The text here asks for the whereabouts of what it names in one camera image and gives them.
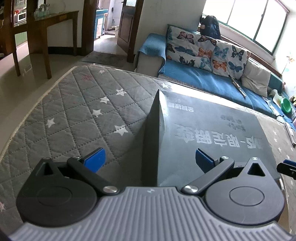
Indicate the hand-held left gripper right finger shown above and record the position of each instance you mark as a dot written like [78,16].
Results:
[203,158]

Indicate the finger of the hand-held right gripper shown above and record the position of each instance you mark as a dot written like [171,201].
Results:
[289,166]

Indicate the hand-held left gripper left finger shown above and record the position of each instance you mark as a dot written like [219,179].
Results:
[96,158]

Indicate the dark grey cardboard box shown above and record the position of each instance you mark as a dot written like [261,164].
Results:
[208,115]

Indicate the grey quilted star mattress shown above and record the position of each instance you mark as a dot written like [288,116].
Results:
[81,111]

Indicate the green bowl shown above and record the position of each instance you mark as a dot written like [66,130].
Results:
[286,105]

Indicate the white plastic bottle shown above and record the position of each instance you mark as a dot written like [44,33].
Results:
[275,95]

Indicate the blue sofa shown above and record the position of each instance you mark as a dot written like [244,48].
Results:
[196,78]

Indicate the wooden stick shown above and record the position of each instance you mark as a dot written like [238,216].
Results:
[237,85]

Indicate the beige pillow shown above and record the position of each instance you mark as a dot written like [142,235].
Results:
[255,77]

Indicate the grey floor mat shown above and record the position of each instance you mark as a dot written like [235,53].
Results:
[104,59]

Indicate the colourful pinwheel toy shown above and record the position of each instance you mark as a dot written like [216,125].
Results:
[287,62]

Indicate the butterfly print cushion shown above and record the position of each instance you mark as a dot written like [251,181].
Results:
[208,53]

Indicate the white bucket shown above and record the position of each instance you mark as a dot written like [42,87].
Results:
[117,28]

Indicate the dark backpack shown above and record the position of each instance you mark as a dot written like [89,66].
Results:
[211,26]

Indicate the brown glass panel door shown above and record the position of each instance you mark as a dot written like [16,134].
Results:
[126,27]

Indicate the blue white cabinet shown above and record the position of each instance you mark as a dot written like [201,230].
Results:
[101,23]

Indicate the wooden arch shelf unit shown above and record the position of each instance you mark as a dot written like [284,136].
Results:
[34,34]

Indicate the green kitchen cabinets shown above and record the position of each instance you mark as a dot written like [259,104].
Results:
[20,37]

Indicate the dark wooden table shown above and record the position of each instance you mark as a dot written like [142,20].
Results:
[57,16]

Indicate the window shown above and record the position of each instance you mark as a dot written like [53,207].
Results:
[254,18]

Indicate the row of glass jars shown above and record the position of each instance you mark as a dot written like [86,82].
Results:
[41,10]

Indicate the white microwave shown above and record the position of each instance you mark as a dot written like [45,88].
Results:
[20,17]

